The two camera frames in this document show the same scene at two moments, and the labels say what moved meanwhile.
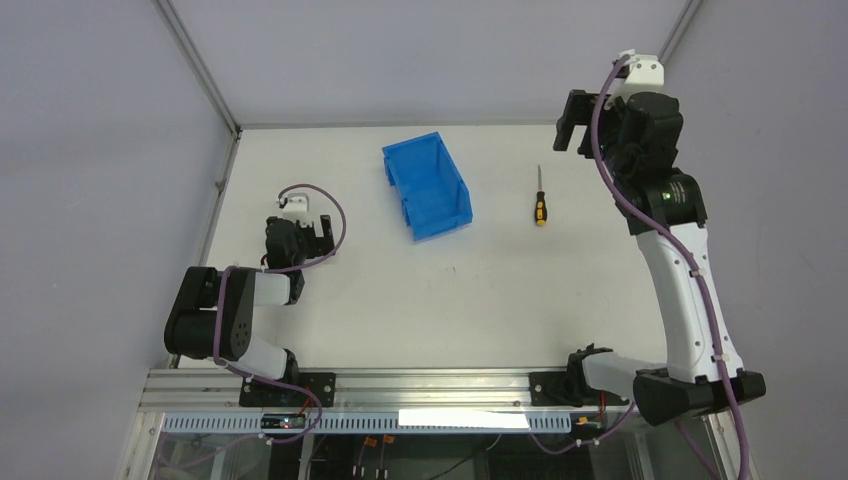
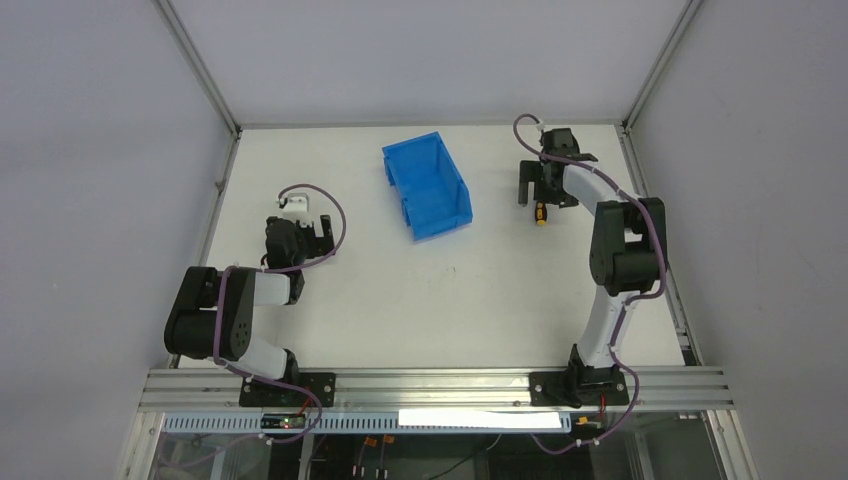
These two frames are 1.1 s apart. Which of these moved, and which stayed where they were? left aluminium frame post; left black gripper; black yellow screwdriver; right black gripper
Moved: right black gripper
Stayed: left aluminium frame post; left black gripper; black yellow screwdriver
